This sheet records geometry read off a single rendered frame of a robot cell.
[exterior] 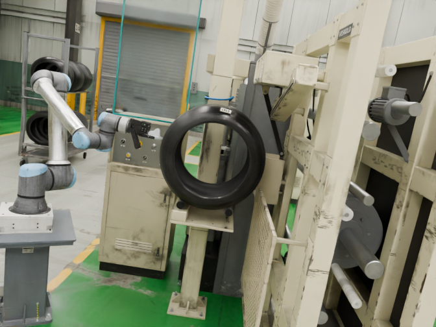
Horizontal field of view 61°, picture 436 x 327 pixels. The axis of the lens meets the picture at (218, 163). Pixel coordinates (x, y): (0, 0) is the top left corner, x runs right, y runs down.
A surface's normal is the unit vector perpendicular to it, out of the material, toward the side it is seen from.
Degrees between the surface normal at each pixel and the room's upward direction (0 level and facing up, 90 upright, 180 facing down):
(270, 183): 90
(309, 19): 90
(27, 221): 90
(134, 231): 89
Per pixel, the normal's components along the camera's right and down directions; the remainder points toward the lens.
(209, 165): -0.03, 0.19
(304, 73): 0.02, -0.11
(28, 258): 0.42, 0.25
